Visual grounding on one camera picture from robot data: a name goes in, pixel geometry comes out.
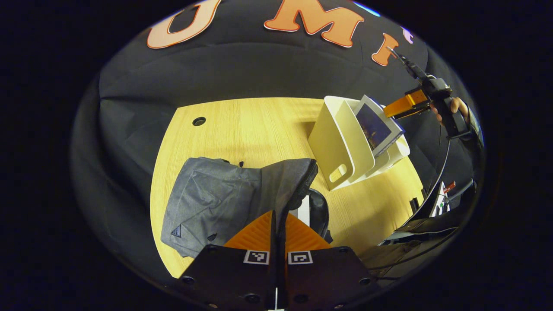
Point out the black backdrop cloth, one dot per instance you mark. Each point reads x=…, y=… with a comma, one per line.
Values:
x=242, y=69

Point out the grey schoolbag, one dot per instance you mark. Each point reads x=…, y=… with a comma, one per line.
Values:
x=216, y=198

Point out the black table clamp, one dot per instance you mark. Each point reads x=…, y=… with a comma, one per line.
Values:
x=414, y=204

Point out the blue cover book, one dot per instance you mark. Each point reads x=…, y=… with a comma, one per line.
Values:
x=375, y=127

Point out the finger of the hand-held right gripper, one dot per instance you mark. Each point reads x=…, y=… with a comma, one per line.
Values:
x=406, y=103

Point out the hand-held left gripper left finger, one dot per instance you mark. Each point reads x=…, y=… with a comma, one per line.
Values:
x=229, y=276

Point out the cream plastic bookshelf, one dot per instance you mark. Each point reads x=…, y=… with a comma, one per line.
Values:
x=337, y=142

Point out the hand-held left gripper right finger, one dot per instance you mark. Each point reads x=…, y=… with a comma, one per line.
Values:
x=328, y=276

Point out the white device with red tab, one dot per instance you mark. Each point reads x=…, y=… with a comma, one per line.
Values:
x=440, y=201

